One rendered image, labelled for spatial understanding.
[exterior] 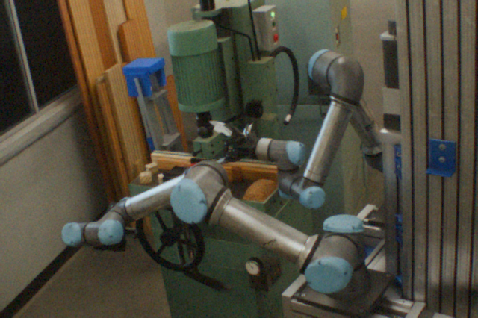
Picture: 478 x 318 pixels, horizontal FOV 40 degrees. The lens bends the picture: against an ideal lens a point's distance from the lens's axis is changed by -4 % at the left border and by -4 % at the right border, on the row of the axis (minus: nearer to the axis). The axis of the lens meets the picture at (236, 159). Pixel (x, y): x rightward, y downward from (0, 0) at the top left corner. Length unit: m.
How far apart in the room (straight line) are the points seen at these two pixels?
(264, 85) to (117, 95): 1.46
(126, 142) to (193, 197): 2.16
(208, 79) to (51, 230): 1.77
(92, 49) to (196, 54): 1.59
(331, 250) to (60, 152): 2.40
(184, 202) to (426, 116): 0.69
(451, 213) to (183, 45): 1.09
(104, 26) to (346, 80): 2.29
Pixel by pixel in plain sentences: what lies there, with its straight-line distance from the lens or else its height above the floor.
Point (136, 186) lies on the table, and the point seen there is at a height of 0.90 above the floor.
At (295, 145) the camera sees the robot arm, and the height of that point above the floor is 1.15.
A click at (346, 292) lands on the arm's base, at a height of 0.85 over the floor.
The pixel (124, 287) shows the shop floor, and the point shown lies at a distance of 3.72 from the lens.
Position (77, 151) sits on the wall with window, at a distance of 4.07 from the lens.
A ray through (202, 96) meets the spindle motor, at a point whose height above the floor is 1.25.
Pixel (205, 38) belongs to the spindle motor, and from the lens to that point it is 2.39.
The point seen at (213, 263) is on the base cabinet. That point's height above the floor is 0.60.
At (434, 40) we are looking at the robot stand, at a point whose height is 1.55.
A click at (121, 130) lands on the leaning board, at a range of 3.90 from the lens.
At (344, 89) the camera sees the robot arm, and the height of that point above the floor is 1.34.
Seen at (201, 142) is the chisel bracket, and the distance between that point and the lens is 2.55.
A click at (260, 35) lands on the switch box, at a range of 2.64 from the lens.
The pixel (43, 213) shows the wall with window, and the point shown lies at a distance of 3.83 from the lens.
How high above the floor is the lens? 2.01
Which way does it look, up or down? 24 degrees down
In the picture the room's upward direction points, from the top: 8 degrees counter-clockwise
